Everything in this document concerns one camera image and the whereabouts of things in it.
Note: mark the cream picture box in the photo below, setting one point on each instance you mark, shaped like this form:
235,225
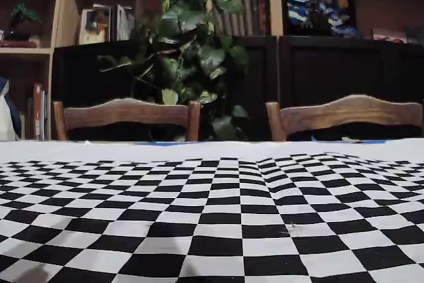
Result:
94,26

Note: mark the red white flat box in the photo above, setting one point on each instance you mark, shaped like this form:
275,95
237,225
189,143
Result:
389,36

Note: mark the blue tape strip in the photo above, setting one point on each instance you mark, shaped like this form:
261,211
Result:
376,142
165,143

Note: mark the brown wooden chair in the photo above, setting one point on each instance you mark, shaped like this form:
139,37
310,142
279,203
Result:
348,112
126,114

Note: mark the black white checkered mat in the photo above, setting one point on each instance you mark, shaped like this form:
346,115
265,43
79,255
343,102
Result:
198,213

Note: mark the green pothos plant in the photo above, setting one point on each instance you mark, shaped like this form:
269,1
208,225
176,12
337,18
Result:
185,31

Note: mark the black cabinet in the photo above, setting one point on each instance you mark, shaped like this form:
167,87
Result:
314,74

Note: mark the brown book row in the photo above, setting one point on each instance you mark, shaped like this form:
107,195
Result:
246,14

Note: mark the white book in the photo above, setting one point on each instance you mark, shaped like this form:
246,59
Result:
124,24

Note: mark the starry night picture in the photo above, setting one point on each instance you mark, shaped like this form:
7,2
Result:
318,8

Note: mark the orange books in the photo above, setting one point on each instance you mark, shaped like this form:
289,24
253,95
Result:
38,114

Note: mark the white blue paper penguin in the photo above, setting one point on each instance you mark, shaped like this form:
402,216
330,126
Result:
8,114

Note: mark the green bonsai model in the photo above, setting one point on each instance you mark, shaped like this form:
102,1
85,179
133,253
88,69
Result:
24,14

